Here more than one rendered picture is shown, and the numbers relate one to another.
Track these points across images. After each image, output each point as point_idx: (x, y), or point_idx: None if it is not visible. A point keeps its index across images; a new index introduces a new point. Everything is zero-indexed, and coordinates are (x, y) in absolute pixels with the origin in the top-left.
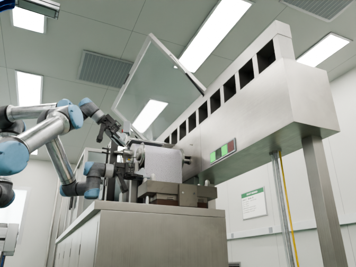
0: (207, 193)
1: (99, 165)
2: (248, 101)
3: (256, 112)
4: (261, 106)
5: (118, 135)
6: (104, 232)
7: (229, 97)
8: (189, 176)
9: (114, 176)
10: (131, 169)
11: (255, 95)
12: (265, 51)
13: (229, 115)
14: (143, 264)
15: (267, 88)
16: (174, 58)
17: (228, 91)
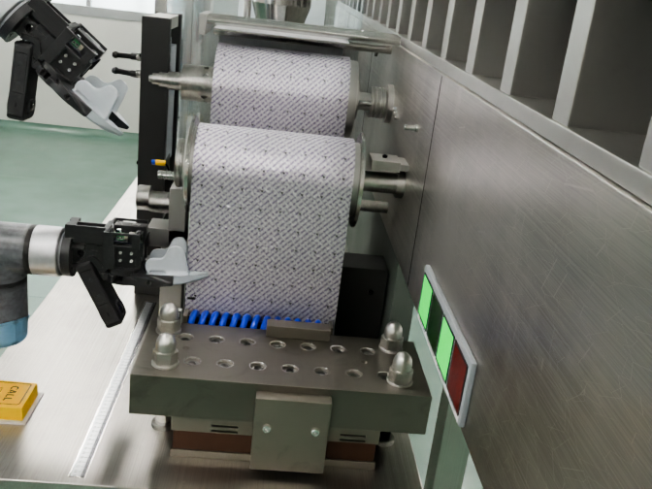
0: (382, 417)
1: (4, 246)
2: (559, 284)
3: (556, 424)
4: (579, 440)
5: (82, 104)
6: None
7: (556, 48)
8: (394, 241)
9: (67, 276)
10: (130, 254)
11: (589, 306)
12: None
13: (496, 209)
14: None
15: (646, 399)
16: None
17: (565, 5)
